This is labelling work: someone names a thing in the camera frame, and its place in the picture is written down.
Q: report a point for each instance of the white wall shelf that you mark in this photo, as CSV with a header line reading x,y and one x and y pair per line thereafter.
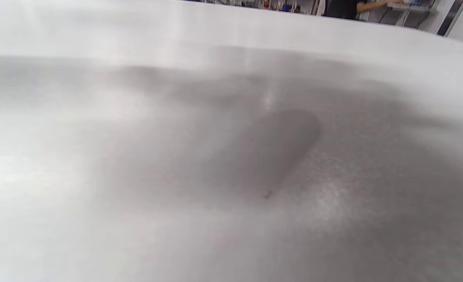
x,y
411,7

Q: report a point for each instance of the dark vertical post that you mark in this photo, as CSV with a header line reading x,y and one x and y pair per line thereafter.
x,y
453,17

